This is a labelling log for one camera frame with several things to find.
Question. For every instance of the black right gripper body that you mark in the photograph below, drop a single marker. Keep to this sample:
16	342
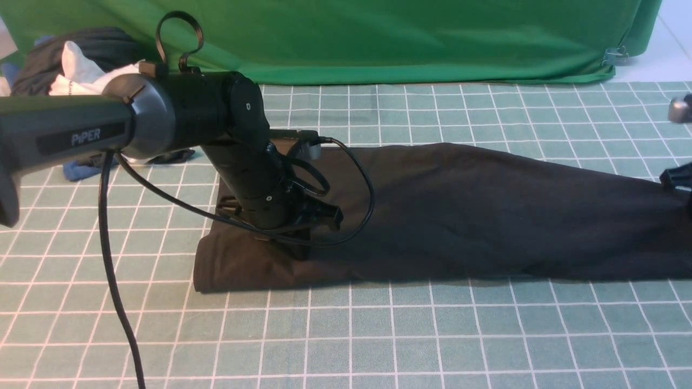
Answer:
676	178

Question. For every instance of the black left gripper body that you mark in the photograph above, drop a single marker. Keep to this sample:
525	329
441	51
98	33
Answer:
307	215

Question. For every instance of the dark gray long-sleeved shirt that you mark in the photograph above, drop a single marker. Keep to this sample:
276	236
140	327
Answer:
448	211

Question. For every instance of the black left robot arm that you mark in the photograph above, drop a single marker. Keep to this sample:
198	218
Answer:
276	195

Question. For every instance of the white crumpled shirt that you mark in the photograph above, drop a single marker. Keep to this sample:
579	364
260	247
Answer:
92	124

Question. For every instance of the metal binder clip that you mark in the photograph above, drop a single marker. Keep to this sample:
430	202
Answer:
617	56

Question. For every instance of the green backdrop cloth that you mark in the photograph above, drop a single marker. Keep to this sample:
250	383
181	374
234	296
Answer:
375	42

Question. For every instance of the green grid cutting mat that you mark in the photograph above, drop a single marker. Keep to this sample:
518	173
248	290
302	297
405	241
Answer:
60	330

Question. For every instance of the dark gray crumpled garment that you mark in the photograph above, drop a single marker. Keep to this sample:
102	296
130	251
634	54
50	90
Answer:
110	46

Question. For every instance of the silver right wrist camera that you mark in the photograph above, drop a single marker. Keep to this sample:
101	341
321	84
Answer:
679	110

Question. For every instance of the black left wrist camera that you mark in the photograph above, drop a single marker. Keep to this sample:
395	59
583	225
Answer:
302	144

